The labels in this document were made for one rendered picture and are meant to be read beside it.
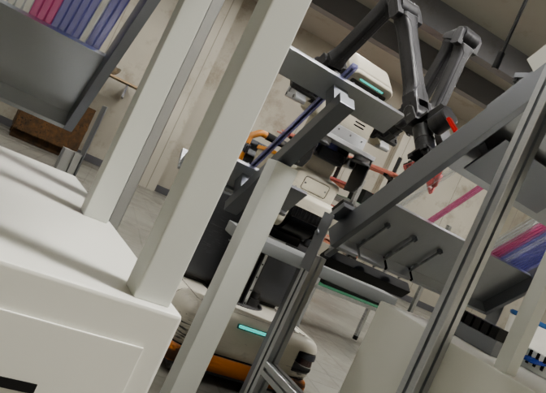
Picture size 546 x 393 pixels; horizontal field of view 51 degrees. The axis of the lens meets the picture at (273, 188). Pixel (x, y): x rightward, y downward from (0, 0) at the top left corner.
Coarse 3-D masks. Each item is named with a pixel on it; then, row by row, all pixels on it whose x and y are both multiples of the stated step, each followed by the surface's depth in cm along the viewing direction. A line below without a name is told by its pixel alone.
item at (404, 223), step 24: (384, 216) 156; (408, 216) 157; (360, 240) 165; (384, 240) 165; (408, 240) 165; (432, 240) 166; (456, 240) 166; (408, 264) 174; (432, 264) 175; (504, 264) 176; (480, 288) 187; (504, 288) 187
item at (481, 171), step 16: (512, 128) 133; (480, 144) 137; (496, 144) 132; (544, 144) 138; (464, 160) 141; (480, 160) 136; (496, 160) 136; (544, 160) 142; (464, 176) 145; (480, 176) 140; (528, 176) 140; (544, 176) 141; (528, 192) 145; (544, 192) 145; (528, 208) 150; (544, 208) 150; (544, 224) 162
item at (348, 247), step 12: (348, 240) 164; (348, 252) 162; (360, 252) 165; (372, 252) 169; (372, 264) 167; (384, 264) 170; (396, 264) 173; (408, 276) 173; (420, 276) 178; (432, 288) 178; (480, 312) 190
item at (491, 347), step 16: (320, 224) 160; (320, 240) 156; (304, 256) 160; (464, 320) 133; (480, 320) 128; (496, 320) 193; (464, 336) 130; (480, 336) 127; (496, 336) 124; (496, 352) 124; (528, 352) 133; (272, 368) 152; (528, 368) 132; (544, 368) 129; (272, 384) 150; (288, 384) 145
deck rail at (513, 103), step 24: (504, 96) 128; (528, 96) 122; (480, 120) 131; (504, 120) 126; (456, 144) 135; (408, 168) 145; (432, 168) 138; (384, 192) 149; (408, 192) 143; (360, 216) 154; (336, 240) 158
